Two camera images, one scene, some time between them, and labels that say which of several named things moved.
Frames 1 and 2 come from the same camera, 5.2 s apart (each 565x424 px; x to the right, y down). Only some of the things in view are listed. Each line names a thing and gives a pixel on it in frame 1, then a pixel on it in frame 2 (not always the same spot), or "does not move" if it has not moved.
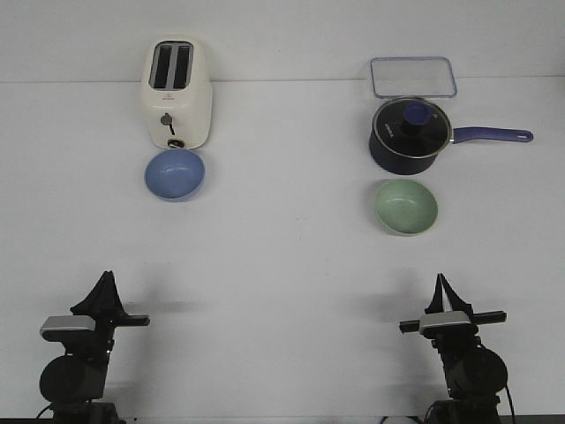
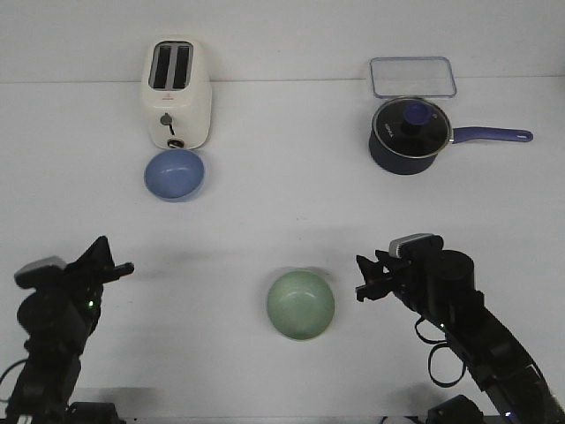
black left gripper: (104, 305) to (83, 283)
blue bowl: (176, 175) does not move
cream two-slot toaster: (177, 88) does not move
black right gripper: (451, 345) to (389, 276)
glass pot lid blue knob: (413, 128) does not move
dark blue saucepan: (409, 165) does not move
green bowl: (405, 208) to (301, 305)
